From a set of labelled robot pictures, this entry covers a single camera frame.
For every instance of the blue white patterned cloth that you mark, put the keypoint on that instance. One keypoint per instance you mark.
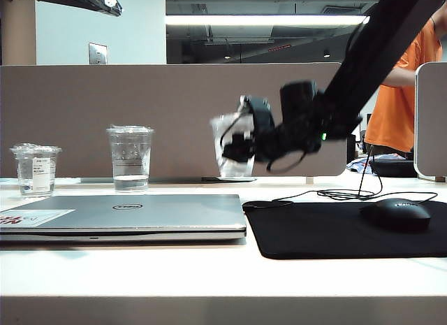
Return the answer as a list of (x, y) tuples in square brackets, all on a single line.
[(357, 165)]

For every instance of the tall clear plastic cup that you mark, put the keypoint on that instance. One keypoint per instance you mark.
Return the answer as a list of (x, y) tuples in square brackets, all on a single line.
[(130, 157)]

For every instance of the person in orange shirt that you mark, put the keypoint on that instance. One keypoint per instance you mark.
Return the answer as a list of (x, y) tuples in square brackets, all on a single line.
[(401, 112)]

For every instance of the black mouse pad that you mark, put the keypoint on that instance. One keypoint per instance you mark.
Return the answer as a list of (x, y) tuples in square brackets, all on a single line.
[(314, 234)]

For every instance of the silver Dell laptop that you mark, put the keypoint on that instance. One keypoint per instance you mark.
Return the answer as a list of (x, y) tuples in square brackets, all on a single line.
[(139, 216)]

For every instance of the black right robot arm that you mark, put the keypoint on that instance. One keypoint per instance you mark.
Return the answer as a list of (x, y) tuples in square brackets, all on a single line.
[(366, 59)]

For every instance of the clear plastic cup with water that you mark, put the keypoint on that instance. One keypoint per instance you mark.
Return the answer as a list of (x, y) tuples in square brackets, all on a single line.
[(235, 168)]

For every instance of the wooden divider foot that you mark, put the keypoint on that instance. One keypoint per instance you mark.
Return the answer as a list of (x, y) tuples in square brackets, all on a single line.
[(440, 179)]

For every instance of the metal wall plate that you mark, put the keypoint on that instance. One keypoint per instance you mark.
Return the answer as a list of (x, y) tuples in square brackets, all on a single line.
[(97, 53)]

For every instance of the narrow brown desk divider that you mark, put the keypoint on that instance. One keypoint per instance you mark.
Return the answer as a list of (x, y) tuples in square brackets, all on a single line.
[(433, 122)]

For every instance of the wide brown desk divider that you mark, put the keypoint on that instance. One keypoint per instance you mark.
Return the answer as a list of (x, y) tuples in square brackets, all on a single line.
[(104, 101)]

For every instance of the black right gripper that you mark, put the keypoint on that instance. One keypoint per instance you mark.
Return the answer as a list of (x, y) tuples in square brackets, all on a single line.
[(290, 139)]

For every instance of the black pouch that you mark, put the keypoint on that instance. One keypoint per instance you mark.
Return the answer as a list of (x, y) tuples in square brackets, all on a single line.
[(391, 168)]

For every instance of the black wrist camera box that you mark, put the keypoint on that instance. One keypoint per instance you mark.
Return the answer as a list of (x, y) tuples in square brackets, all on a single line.
[(297, 101)]

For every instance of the long ceiling light strip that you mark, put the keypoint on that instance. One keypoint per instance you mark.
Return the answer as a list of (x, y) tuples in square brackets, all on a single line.
[(262, 20)]

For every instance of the black computer mouse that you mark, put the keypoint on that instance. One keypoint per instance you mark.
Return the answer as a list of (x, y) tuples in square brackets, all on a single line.
[(401, 215)]

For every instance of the short clear cup with label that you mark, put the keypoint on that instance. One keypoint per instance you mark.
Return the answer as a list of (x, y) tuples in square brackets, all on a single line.
[(35, 171)]

